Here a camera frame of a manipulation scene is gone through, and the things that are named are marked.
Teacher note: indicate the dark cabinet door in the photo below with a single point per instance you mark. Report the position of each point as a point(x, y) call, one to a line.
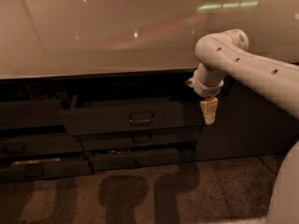
point(246, 125)

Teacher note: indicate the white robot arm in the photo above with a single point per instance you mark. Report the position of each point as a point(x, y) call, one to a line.
point(226, 54)

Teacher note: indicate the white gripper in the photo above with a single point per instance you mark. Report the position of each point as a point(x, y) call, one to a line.
point(206, 89)

